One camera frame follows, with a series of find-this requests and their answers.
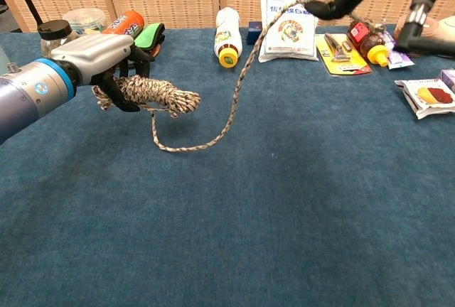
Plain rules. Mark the purple white tube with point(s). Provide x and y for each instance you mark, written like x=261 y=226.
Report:
x=401 y=62

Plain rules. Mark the orange soda can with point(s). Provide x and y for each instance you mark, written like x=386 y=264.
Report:
x=124 y=24

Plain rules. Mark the white bottle yellow cap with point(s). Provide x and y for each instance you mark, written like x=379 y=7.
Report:
x=227 y=33

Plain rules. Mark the razor on yellow card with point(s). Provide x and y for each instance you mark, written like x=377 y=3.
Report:
x=341 y=62

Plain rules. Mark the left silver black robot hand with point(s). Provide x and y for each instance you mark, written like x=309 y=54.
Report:
x=96 y=54

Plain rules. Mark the brown honey bottle yellow cap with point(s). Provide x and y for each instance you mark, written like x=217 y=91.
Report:
x=369 y=42

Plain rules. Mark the purple white drink carton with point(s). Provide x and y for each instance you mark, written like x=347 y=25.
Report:
x=449 y=77

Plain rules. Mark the white snack packet pie picture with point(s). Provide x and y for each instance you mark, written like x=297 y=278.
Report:
x=430 y=97

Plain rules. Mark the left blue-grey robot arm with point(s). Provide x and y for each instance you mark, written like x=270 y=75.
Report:
x=28 y=97

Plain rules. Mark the glass jar black lid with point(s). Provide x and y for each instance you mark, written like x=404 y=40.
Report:
x=53 y=30

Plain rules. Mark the pale blue cup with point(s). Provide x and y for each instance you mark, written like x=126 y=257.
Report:
x=3 y=62

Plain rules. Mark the brown round coaster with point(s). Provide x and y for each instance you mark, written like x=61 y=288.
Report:
x=157 y=51

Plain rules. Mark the blue table cover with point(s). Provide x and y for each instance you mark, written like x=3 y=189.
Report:
x=227 y=232

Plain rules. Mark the clear tub orange snack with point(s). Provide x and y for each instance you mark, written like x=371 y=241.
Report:
x=432 y=24

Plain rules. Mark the green cloth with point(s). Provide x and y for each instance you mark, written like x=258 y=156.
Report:
x=149 y=33

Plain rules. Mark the white sugar bag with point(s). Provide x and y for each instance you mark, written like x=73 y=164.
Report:
x=289 y=37

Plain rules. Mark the small dark blue box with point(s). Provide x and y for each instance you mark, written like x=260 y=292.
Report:
x=254 y=33

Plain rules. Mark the cream bowl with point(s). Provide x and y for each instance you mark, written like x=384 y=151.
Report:
x=448 y=30

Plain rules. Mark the clear plastic tub with items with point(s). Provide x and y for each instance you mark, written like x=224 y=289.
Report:
x=85 y=19

